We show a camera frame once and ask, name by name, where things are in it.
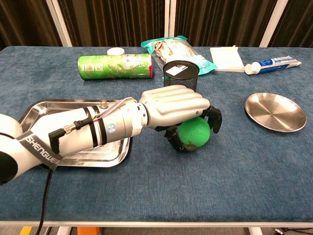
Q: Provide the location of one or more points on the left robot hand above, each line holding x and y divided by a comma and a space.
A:
176, 102

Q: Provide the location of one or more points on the black mesh pen holder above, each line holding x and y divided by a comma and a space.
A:
181, 78

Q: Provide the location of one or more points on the green ball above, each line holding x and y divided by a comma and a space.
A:
195, 132

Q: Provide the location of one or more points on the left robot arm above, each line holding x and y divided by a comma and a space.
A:
78, 132

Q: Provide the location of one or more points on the teal snack bag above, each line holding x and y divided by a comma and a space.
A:
176, 49

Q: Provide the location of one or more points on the flat white box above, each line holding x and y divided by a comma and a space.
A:
226, 58

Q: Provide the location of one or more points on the green chips can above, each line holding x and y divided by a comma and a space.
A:
115, 67

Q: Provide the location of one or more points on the blue table cloth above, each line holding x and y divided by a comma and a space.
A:
185, 183

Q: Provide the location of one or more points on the rectangular steel tray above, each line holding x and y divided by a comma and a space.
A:
115, 156

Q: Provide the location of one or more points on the dark brown pleated curtain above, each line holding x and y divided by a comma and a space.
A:
112, 22
24, 22
298, 22
220, 22

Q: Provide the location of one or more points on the round steel plate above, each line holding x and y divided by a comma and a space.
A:
276, 112

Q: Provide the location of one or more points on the blue white toothpaste tube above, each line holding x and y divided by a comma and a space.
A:
271, 64

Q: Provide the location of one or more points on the white partition post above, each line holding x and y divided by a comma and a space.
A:
60, 24
170, 22
275, 24

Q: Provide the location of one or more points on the white table frame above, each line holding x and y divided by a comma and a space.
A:
156, 224

